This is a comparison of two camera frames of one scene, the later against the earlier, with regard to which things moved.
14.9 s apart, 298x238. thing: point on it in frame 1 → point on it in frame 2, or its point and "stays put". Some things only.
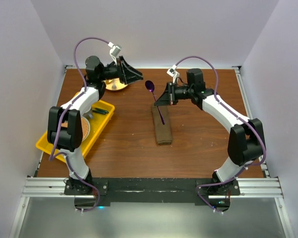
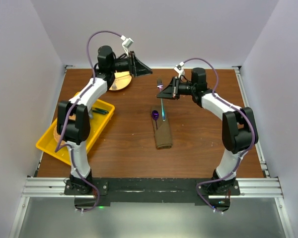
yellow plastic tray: x=97 y=124 stays put
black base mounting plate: x=91 y=193 stays put
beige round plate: x=110 y=83 stays put
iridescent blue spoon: x=150 y=86 → x=155 y=115
